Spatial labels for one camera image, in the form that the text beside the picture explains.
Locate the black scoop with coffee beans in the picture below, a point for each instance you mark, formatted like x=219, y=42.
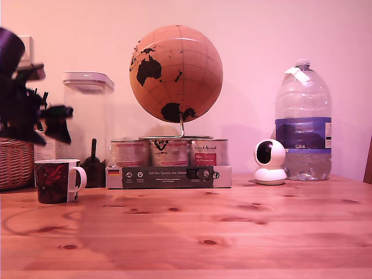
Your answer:
x=93, y=170

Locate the white carton box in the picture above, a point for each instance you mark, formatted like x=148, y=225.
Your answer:
x=55, y=149

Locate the clear jar with lid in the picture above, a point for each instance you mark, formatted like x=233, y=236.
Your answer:
x=88, y=116

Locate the dark red patterned mug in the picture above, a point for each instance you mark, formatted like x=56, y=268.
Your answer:
x=51, y=181

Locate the tin can with red label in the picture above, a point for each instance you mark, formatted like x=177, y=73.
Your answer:
x=129, y=154
x=170, y=154
x=209, y=152

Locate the cardboard can tray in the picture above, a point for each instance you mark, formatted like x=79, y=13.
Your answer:
x=164, y=177

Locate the cork globe on metal stand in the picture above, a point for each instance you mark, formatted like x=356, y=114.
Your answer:
x=178, y=72

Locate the large clear water bottle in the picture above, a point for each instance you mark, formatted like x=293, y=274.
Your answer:
x=303, y=130

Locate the white wall light switch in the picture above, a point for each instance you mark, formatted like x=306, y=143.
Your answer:
x=28, y=48

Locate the small white round camera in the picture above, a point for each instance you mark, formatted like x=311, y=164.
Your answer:
x=270, y=162

